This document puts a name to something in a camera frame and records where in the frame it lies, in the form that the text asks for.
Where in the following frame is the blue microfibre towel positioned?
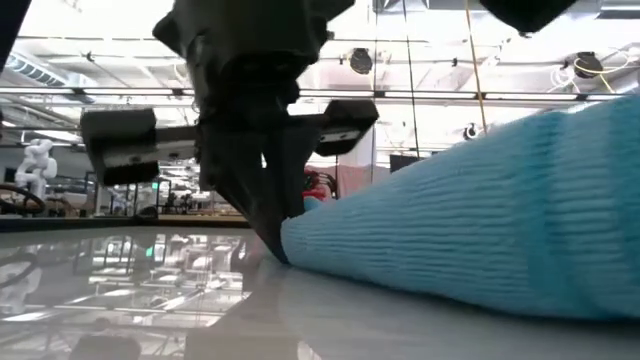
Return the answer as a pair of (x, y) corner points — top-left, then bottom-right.
(279, 94), (640, 321)

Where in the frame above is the black curved hose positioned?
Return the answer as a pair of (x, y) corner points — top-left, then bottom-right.
(0, 182), (46, 217)

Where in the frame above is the yellow hanging cable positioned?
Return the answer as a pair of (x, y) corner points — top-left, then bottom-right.
(463, 0), (489, 134)

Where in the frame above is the black ceiling cable reel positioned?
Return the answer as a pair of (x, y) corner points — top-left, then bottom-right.
(573, 51), (605, 80)
(348, 47), (375, 77)

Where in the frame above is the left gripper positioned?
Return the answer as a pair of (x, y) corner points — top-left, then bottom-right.
(79, 0), (380, 264)

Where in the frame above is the white square pillar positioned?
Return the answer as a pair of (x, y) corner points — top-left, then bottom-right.
(338, 142), (377, 186)

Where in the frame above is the white humanoid robot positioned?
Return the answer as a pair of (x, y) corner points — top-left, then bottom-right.
(14, 138), (59, 202)

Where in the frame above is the thin black hanging cable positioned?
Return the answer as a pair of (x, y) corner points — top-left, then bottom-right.
(368, 0), (380, 184)

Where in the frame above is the black wide television screen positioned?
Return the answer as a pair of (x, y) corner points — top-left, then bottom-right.
(389, 154), (426, 174)

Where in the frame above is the person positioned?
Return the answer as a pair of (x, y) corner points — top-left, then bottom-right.
(303, 169), (327, 202)

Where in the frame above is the long ceiling light strip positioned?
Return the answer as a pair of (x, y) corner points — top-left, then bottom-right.
(0, 87), (631, 101)

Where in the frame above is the black cage frame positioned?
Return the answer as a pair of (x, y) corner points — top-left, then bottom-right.
(83, 171), (173, 219)

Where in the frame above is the ribbed silver ceiling duct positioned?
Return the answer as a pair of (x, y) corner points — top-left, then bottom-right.
(4, 52), (69, 87)

